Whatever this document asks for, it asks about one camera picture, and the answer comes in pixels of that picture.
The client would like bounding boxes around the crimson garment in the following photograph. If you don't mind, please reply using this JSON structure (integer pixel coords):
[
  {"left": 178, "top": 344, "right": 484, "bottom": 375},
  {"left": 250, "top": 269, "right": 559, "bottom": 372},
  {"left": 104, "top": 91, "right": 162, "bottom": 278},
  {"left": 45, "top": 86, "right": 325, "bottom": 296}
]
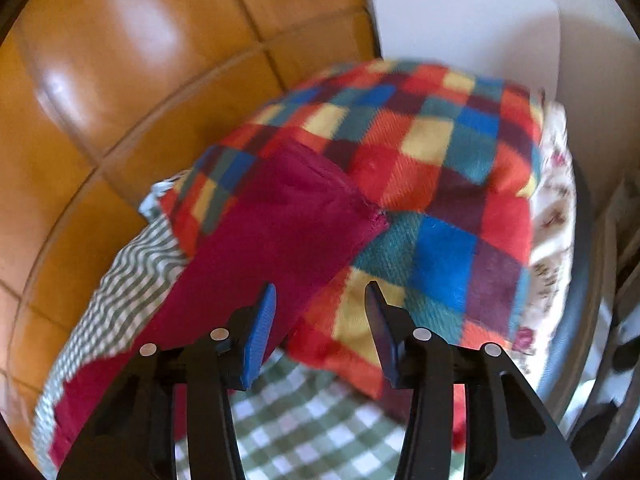
[{"left": 50, "top": 139, "right": 392, "bottom": 471}]

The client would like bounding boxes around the white board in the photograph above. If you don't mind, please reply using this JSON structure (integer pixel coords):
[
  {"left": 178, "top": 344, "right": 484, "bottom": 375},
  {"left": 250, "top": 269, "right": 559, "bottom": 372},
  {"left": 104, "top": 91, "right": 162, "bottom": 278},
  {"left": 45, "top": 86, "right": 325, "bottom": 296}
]
[{"left": 371, "top": 0, "right": 562, "bottom": 102}]

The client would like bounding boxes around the dark grey round rim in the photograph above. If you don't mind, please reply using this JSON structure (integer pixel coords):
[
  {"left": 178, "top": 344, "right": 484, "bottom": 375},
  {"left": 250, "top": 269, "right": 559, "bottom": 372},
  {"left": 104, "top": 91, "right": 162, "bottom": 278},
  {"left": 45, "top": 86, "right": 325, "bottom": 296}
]
[{"left": 534, "top": 160, "right": 603, "bottom": 428}]

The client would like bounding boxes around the white floral cloth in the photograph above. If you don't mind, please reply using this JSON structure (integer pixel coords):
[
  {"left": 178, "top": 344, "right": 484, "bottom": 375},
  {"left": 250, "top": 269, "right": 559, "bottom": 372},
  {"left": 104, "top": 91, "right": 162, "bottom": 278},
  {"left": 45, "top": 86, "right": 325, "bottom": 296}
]
[{"left": 510, "top": 99, "right": 577, "bottom": 357}]

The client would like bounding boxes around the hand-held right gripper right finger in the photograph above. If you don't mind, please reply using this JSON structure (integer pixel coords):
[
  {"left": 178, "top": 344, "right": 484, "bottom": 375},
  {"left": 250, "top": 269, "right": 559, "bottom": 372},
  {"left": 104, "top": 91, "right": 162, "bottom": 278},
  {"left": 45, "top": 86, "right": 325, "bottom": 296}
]
[{"left": 364, "top": 280, "right": 585, "bottom": 480}]

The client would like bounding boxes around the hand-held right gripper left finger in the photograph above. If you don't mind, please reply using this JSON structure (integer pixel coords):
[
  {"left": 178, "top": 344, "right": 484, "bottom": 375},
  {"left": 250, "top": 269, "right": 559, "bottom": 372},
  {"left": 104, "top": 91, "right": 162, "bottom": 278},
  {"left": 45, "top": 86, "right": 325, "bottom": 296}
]
[{"left": 56, "top": 282, "right": 277, "bottom": 480}]

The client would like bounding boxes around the green gingham cloth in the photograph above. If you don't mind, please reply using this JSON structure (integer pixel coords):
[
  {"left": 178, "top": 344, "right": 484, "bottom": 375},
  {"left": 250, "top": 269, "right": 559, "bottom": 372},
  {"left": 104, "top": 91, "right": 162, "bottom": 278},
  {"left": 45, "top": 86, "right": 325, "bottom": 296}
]
[{"left": 32, "top": 170, "right": 467, "bottom": 480}]

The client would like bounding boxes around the multicolour checked fleece blanket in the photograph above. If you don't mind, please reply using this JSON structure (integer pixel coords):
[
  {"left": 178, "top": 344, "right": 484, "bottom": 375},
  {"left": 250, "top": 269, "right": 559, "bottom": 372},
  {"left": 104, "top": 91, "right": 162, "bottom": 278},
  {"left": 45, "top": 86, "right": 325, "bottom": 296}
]
[{"left": 157, "top": 59, "right": 547, "bottom": 453}]

